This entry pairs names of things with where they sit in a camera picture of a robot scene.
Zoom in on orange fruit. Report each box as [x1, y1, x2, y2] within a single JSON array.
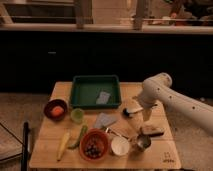
[[51, 106, 64, 117]]

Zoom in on orange bowl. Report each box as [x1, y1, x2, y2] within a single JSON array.
[[79, 129, 110, 162]]

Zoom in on yellow corn cob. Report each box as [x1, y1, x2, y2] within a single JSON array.
[[57, 132, 70, 161]]

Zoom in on metal spoon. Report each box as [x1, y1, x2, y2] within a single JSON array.
[[103, 127, 131, 141]]

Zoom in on green cucumber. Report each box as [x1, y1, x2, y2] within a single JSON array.
[[68, 125, 88, 150]]

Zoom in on sponge with black handle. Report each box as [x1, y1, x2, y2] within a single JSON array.
[[140, 125, 164, 137]]

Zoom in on small green cup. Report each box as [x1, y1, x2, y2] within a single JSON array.
[[70, 108, 84, 124]]

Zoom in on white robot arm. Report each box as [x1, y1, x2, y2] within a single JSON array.
[[141, 73, 213, 136]]

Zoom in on dark grapes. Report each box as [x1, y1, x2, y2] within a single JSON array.
[[84, 139, 101, 158]]

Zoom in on green plastic tray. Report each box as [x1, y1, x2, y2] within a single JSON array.
[[70, 75, 121, 109]]

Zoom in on grey cloth in tray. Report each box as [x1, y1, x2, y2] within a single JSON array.
[[96, 91, 111, 104]]

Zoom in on grey cloth on table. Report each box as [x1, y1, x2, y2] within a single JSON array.
[[93, 113, 117, 129]]

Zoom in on white cup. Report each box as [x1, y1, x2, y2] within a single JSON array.
[[111, 136, 130, 156]]

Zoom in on black chair frame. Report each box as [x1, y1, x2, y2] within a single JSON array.
[[0, 122, 33, 171]]

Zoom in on dark red bowl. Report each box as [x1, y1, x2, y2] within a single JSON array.
[[44, 99, 68, 121]]

